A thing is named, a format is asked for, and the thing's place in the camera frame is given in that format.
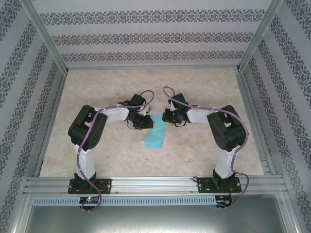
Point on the teal cloth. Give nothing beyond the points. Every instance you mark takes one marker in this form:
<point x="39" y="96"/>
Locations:
<point x="155" y="136"/>

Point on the aluminium side rail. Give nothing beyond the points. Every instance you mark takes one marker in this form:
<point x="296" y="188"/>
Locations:
<point x="52" y="121"/>
<point x="255" y="121"/>

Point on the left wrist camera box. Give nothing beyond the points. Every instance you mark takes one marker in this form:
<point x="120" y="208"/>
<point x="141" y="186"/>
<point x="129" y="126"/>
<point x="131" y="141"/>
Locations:
<point x="138" y="100"/>

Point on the grey metal sheet panel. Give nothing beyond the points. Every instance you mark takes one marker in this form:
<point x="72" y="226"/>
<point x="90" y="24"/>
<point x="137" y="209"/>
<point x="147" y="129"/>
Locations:
<point x="155" y="221"/>

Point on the aluminium mounting rail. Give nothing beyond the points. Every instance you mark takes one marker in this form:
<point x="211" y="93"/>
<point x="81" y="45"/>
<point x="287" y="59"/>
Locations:
<point x="150" y="185"/>

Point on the small circuit board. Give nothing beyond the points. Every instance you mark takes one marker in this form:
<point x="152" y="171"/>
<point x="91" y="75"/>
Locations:
<point x="223" y="202"/>
<point x="90" y="200"/>

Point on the aluminium frame post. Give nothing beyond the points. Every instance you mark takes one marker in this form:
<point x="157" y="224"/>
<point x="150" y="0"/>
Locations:
<point x="46" y="38"/>
<point x="261" y="36"/>

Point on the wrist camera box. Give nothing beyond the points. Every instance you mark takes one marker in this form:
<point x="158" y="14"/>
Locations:
<point x="138" y="100"/>
<point x="179" y="99"/>

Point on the aluminium frame bar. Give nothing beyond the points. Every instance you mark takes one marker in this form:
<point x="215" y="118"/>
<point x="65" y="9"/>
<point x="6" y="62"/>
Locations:
<point x="22" y="213"/>
<point x="291" y="213"/>

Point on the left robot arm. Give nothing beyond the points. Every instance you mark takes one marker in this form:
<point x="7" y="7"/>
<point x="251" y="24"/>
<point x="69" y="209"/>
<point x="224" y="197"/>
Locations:
<point x="85" y="128"/>

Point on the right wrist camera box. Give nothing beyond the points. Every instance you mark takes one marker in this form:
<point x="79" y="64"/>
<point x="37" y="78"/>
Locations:
<point x="179" y="99"/>

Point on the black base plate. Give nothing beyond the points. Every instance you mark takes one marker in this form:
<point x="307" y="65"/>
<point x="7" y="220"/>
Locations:
<point x="105" y="185"/>
<point x="204" y="185"/>

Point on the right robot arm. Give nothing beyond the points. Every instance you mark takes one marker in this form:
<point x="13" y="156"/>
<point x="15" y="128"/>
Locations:
<point x="228" y="131"/>

